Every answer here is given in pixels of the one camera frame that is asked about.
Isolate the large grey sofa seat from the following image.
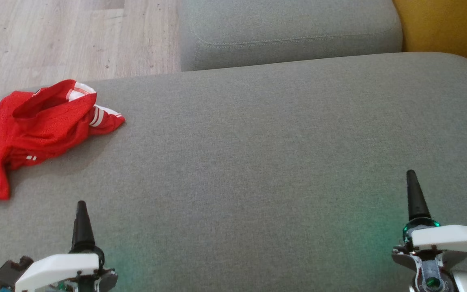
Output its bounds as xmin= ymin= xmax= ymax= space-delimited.
xmin=0 ymin=52 xmax=467 ymax=292

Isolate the wide yellow sofa back cushion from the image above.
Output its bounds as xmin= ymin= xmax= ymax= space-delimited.
xmin=393 ymin=0 xmax=467 ymax=79

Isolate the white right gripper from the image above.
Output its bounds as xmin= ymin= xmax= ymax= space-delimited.
xmin=392 ymin=170 xmax=467 ymax=264

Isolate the grey sofa seat cushion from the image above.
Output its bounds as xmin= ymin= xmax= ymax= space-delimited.
xmin=180 ymin=0 xmax=403 ymax=72

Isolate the red jersey with striped trim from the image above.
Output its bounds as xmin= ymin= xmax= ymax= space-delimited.
xmin=0 ymin=79 xmax=126 ymax=171

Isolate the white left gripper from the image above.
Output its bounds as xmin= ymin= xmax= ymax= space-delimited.
xmin=15 ymin=200 xmax=106 ymax=292

